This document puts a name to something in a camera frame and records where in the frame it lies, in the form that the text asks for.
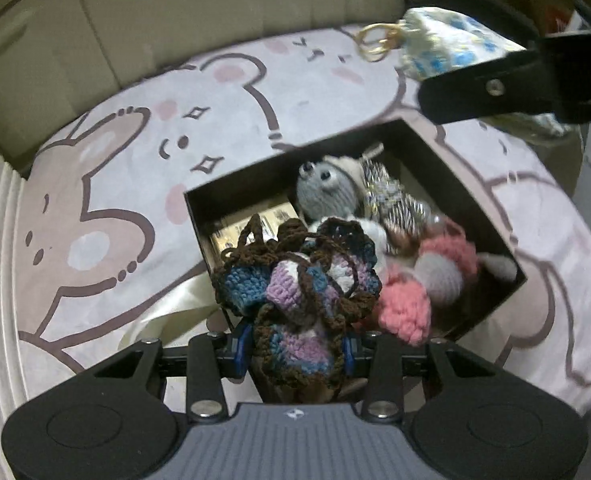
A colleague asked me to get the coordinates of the bear printed blanket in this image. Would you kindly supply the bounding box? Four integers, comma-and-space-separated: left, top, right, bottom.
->
18, 22, 591, 418

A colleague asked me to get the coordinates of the braided rope keychain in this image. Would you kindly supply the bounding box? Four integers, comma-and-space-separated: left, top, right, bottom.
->
359, 157, 429, 256

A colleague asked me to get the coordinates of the cream cabinet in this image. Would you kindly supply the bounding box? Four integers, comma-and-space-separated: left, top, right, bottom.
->
0, 0, 476, 166

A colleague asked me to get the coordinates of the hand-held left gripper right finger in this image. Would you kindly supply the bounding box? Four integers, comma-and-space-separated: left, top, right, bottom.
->
345, 332, 501, 423

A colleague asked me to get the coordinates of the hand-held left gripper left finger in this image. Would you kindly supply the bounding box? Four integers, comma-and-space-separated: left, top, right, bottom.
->
82, 327, 251, 423

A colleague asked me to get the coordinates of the black box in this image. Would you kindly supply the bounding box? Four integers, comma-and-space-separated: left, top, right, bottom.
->
184, 119, 527, 341

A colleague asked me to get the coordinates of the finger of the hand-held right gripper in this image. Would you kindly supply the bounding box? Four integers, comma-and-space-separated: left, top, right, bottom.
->
418, 29, 591, 125

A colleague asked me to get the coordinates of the yellow tissue packet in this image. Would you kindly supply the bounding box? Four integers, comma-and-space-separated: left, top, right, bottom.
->
210, 200, 302, 257

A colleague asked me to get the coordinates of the pink crocheted doll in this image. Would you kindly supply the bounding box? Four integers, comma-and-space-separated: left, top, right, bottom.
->
374, 220, 519, 347

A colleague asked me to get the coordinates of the blue floral coin purse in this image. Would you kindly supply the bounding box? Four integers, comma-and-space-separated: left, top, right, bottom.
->
358, 7, 529, 81

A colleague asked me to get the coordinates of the cream ribbon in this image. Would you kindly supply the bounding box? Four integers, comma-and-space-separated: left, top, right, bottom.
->
118, 275, 232, 358

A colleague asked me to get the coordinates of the multicolour crocheted pouch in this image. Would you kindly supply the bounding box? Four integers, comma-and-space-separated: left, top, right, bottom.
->
210, 214, 383, 403

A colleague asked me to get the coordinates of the white ribbed suitcase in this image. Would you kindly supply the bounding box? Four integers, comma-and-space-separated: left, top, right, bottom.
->
0, 135, 103, 480

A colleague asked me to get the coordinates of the grey knitted mouse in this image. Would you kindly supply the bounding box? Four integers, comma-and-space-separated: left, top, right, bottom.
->
295, 154, 372, 222

